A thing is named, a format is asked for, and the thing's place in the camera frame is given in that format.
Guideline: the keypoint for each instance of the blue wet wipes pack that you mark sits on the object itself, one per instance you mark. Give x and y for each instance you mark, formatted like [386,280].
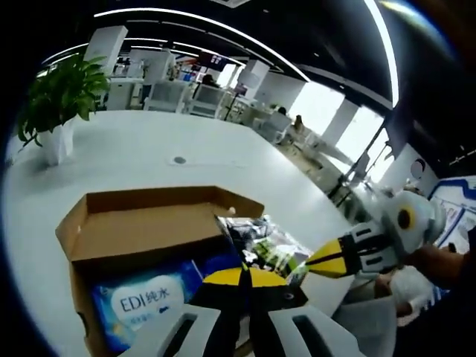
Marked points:
[148,297]

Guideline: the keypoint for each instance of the blue wall poster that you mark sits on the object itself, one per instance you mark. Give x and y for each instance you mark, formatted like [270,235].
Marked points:
[457,208]

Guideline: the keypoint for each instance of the grey chair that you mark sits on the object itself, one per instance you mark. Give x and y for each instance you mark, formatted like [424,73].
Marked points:
[364,327]

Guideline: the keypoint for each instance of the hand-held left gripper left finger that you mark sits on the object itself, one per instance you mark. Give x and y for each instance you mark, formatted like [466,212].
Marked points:
[219,297]

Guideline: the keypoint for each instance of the wall display screen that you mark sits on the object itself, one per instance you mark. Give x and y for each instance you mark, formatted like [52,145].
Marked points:
[215,59]

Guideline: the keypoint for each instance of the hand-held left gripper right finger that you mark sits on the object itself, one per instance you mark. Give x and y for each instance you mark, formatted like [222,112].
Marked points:
[275,301]

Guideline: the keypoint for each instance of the green plant in white pot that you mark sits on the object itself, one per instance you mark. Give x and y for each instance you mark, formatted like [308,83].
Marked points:
[63,89]

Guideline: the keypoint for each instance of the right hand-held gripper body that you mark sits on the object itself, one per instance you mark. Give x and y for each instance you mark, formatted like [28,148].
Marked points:
[420,219]

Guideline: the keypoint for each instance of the long ceiling light strip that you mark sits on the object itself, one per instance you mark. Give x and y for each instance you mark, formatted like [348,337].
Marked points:
[223,26]

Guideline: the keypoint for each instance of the brown cardboard shoe box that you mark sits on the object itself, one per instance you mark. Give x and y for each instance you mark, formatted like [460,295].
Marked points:
[148,230]

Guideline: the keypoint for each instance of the white mesh office chair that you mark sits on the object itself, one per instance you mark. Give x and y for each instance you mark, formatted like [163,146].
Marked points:
[206,98]

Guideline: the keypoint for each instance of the clear plastic packet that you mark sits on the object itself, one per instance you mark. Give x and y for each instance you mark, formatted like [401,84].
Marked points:
[260,238]

